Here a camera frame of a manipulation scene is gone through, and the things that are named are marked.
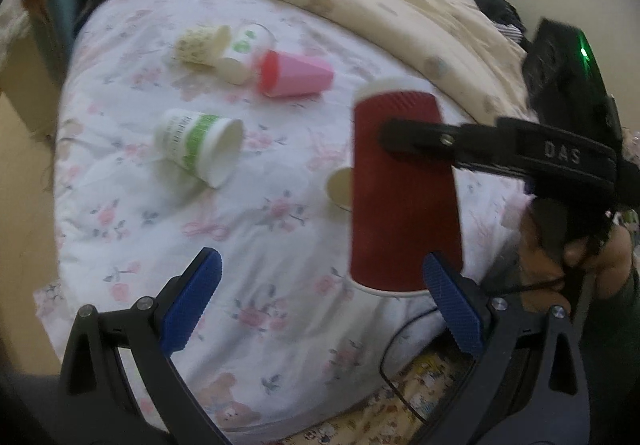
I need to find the person's right forearm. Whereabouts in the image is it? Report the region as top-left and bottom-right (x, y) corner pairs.
(575, 270), (640, 445)

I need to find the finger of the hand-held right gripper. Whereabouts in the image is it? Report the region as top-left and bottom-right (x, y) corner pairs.
(378, 118), (506, 173)

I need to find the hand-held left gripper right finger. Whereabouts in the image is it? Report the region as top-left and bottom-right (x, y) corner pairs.
(422, 252), (594, 445)

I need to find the white cup with green clover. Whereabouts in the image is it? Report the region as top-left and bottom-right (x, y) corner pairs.
(216, 23), (277, 85)

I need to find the red ribbed paper cup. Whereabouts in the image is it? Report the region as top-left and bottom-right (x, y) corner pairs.
(348, 78), (465, 298)

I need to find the pink floral bed sheet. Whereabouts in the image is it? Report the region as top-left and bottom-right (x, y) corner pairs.
(32, 0), (531, 445)

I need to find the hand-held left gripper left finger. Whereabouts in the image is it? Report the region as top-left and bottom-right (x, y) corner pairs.
(60, 247), (232, 445)

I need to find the dark clothes pile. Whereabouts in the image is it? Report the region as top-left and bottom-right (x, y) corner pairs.
(470, 0), (531, 51)

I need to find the pink plastic cup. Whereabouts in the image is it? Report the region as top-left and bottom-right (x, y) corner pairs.
(257, 50), (334, 99)

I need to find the white cup with green band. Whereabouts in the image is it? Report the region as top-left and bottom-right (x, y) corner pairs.
(153, 108), (244, 189)

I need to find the cream quilt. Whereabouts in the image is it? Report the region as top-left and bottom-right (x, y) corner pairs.
(149, 0), (538, 126)

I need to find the black cable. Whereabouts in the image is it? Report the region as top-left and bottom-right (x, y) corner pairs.
(379, 301), (446, 426)

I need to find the person's right hand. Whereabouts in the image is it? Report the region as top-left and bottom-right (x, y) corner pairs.
(517, 212), (640, 313)

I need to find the cartoon print sheet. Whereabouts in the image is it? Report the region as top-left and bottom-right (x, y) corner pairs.
(280, 340), (481, 445)

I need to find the cream patterned paper cup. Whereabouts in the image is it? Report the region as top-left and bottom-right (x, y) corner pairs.
(175, 24), (232, 68)

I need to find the plain white paper cup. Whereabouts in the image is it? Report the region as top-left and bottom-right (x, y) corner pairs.
(326, 166), (354, 213)

